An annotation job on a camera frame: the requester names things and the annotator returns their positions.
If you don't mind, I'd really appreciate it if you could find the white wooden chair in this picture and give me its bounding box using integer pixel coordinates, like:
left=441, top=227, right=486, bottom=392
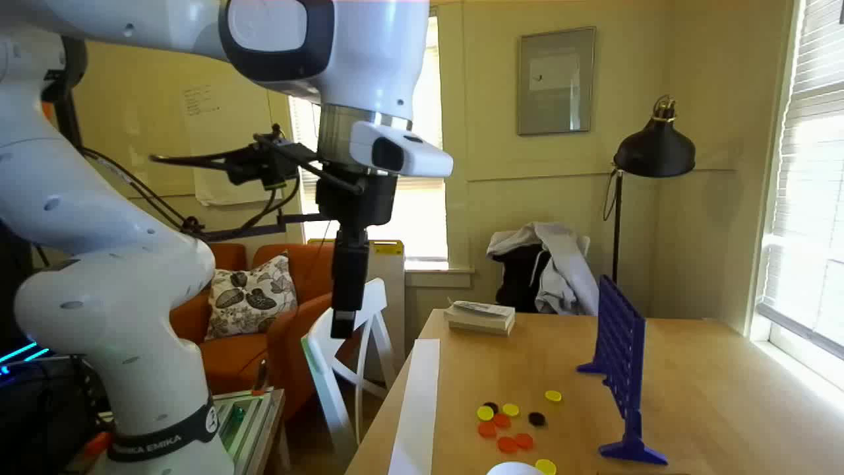
left=299, top=277, right=399, bottom=470

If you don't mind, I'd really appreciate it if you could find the blue connect four frame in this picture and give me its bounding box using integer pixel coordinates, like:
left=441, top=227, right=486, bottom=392
left=574, top=273, right=671, bottom=467

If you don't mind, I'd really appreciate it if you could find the white box with yellow top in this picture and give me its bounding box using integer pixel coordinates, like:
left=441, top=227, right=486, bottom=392
left=366, top=238, right=408, bottom=356

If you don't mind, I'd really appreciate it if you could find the white wall paper sheet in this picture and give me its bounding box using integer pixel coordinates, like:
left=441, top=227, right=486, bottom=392
left=180, top=81, right=307, bottom=211

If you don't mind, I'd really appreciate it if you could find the white window blind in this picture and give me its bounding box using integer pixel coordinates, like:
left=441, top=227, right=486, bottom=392
left=755, top=0, right=844, bottom=364

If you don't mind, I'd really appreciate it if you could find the stack of green books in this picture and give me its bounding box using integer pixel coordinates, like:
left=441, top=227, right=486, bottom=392
left=209, top=387, right=284, bottom=467

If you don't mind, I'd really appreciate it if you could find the framed wall picture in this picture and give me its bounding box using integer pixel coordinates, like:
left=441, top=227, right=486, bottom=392
left=514, top=24, right=598, bottom=137

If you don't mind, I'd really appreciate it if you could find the orange sofa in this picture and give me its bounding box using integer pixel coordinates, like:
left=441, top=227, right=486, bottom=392
left=170, top=239, right=340, bottom=417

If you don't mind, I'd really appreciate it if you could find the white paper cup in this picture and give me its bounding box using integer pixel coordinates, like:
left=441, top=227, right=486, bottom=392
left=486, top=458, right=543, bottom=475

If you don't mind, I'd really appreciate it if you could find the small white card box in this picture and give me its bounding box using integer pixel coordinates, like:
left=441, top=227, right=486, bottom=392
left=444, top=297, right=519, bottom=337

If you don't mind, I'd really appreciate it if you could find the black floor lamp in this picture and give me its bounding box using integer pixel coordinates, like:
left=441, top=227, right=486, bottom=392
left=601, top=91, right=700, bottom=288

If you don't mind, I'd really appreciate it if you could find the black vertical pole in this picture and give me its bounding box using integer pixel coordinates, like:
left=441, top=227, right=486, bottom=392
left=36, top=33, right=89, bottom=152

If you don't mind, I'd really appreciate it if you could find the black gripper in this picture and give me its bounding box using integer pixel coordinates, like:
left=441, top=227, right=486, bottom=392
left=315, top=162, right=402, bottom=343

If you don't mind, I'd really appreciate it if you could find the black camera boom stand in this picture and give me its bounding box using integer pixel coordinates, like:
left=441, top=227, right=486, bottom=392
left=180, top=209, right=337, bottom=244

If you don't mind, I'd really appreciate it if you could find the patterned throw pillow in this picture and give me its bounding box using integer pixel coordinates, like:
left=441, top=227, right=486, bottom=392
left=205, top=252, right=300, bottom=343

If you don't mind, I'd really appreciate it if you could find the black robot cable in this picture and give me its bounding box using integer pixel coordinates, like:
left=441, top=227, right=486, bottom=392
left=80, top=143, right=205, bottom=238

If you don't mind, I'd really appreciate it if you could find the black equipment bag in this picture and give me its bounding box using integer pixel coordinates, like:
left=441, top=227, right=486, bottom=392
left=0, top=354, right=101, bottom=475

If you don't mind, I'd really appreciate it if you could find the black monitor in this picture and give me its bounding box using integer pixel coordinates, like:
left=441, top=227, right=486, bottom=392
left=0, top=219, right=36, bottom=354

